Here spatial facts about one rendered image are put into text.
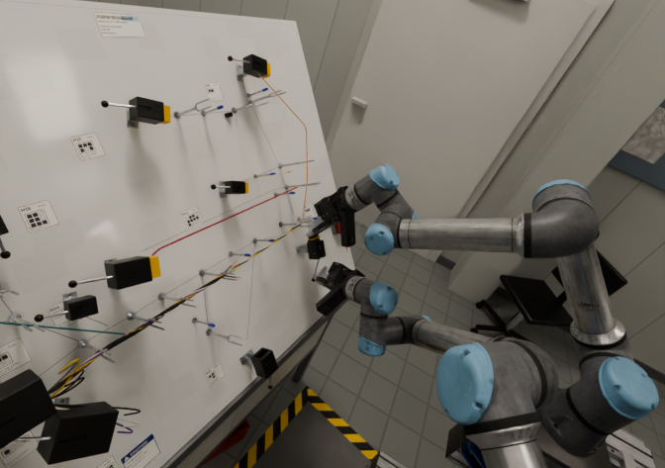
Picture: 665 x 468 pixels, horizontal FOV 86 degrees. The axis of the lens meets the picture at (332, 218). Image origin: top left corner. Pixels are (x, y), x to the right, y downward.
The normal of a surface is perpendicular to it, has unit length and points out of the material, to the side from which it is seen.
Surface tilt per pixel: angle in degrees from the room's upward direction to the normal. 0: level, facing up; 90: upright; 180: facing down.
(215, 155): 52
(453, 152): 90
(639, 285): 90
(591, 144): 90
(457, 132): 90
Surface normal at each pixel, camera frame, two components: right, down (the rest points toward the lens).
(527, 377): 0.39, -0.33
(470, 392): -0.93, -0.18
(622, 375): 0.25, -0.69
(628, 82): -0.40, 0.46
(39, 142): 0.79, -0.03
